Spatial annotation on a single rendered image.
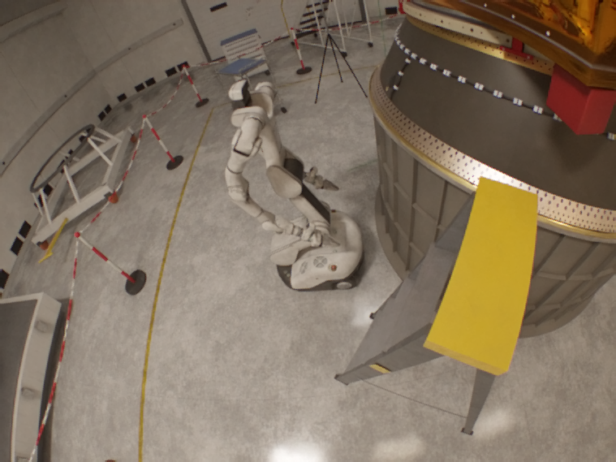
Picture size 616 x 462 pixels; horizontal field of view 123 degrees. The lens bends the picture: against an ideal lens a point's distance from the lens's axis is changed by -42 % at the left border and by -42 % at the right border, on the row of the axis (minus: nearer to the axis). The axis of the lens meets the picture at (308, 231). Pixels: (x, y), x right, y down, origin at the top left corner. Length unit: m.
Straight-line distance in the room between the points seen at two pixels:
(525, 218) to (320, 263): 1.50
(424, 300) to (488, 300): 0.33
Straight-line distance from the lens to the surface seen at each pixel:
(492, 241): 0.59
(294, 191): 1.52
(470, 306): 0.51
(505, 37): 1.15
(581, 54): 0.78
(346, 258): 1.91
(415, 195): 1.55
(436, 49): 1.36
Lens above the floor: 1.98
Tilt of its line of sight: 51 degrees down
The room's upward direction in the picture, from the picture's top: 22 degrees counter-clockwise
